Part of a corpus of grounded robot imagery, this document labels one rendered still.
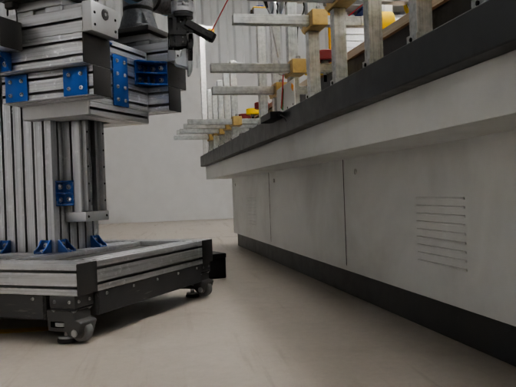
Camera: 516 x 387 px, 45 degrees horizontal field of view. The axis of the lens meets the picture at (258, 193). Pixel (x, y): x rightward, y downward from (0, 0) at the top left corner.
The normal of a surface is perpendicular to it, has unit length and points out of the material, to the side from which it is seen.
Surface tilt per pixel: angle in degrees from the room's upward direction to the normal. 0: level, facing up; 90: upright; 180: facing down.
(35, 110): 90
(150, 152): 90
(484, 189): 90
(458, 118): 90
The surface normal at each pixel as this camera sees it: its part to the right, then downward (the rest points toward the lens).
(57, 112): -0.37, 0.02
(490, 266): -0.98, 0.04
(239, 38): 0.14, 0.00
